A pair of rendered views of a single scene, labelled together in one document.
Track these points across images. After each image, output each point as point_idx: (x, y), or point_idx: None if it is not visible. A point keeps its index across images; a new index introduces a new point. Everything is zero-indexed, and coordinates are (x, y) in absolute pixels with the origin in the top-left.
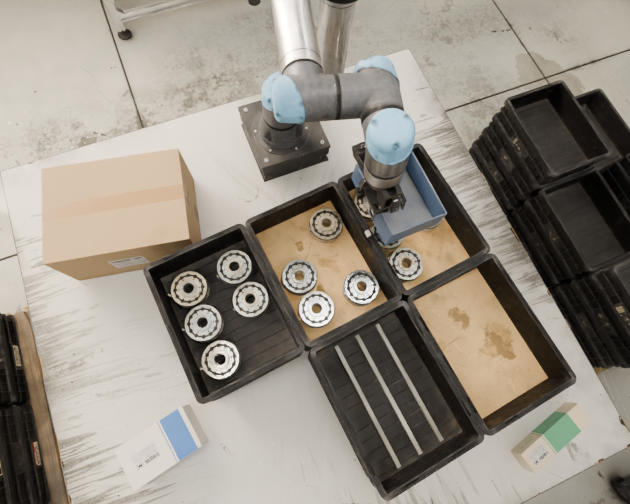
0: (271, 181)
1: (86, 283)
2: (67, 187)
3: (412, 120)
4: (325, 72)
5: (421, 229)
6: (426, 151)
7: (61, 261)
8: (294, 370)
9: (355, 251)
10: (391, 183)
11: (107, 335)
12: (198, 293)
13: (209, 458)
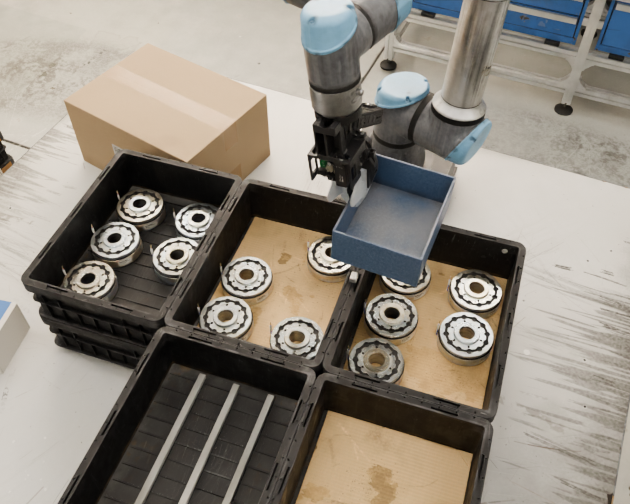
0: None
1: (86, 166)
2: (148, 65)
3: (350, 11)
4: (448, 82)
5: (387, 271)
6: (524, 258)
7: (77, 107)
8: None
9: None
10: (323, 104)
11: (48, 215)
12: (141, 214)
13: None
